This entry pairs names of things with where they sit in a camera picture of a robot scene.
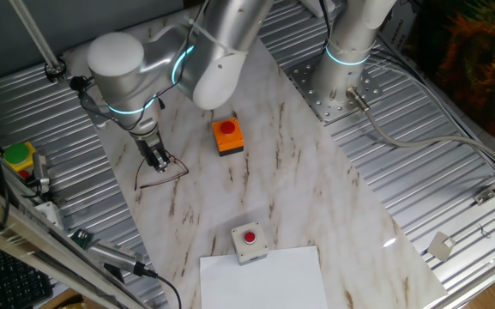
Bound robot base cable bundle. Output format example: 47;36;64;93
366;46;495;173

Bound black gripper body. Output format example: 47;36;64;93
133;132;166;161

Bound white printed carton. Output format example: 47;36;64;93
377;0;420;61

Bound silver finned camera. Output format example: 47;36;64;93
86;239;148;278

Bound orange box red mushroom button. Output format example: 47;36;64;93
211;116;245;157

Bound aluminium pole with base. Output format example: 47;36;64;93
9;0;68;83

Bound aluminium frame profile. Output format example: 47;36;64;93
0;171;145;309

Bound small silver camera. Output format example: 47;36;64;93
31;151;51;195

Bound red-framed glasses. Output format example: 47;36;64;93
133;153;190;192

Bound yellow button box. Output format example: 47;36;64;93
3;141;38;173

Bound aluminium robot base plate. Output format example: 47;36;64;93
285;55;383;124

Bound grey cable metal connector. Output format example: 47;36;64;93
344;85;495;173

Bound black camera cable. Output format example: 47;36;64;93
142;268;184;309

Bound colourful patterned cloth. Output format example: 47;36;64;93
405;0;495;155

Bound black cable knob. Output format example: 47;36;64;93
69;75;94;94

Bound white paper sheet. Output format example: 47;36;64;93
199;245;329;309

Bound small metal bracket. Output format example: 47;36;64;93
473;187;495;206

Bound light grey box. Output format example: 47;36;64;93
34;200;66;231

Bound black keyboard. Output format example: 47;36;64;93
0;242;54;309

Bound marble pattern table mat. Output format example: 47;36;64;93
62;0;449;309

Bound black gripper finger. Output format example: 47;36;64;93
144;153;166;174
154;148;172;171

